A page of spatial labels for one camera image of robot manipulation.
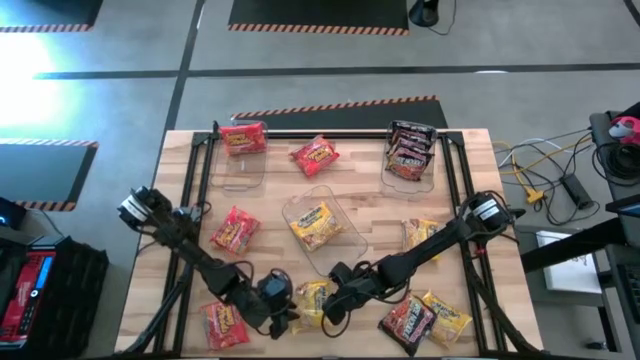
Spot yellow cable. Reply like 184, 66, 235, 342
494, 139, 594, 205

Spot red and black equipment case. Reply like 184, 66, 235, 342
0, 234, 110, 359

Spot black hazard-striped floor mat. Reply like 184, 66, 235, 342
0, 0, 104, 34
0, 138, 100, 212
230, 95, 450, 132
228, 0, 410, 37

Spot black round stand base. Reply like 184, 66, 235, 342
408, 0, 441, 28

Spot red and white gadget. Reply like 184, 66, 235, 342
608, 115, 640, 147

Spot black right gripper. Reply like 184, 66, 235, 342
322, 264, 396, 326

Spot black Maruchan fire noodle pack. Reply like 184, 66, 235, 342
388, 130, 435, 154
384, 145, 434, 182
377, 292, 437, 357
391, 120, 438, 139

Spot black power brick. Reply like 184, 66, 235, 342
559, 172, 595, 210

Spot coiled black cable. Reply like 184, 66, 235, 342
592, 142, 640, 189

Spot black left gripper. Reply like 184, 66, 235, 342
234, 287, 300, 342

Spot black device with blue light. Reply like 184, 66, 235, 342
0, 197, 29, 231

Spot red Maruchan noodle pack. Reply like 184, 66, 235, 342
209, 205, 262, 256
288, 134, 341, 178
218, 122, 269, 156
199, 300, 251, 351

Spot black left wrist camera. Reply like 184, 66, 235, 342
257, 272, 292, 304

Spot clear plastic bin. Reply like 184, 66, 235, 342
379, 119, 440, 196
281, 184, 370, 277
210, 119, 270, 192

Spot black equipment cart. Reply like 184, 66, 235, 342
588, 102, 640, 201

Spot black desk beam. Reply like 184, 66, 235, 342
519, 214, 640, 274

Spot white sheet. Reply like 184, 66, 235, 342
535, 229, 604, 295

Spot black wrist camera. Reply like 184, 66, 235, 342
327, 261, 354, 284
257, 272, 292, 304

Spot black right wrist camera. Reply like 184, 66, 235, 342
327, 261, 354, 284

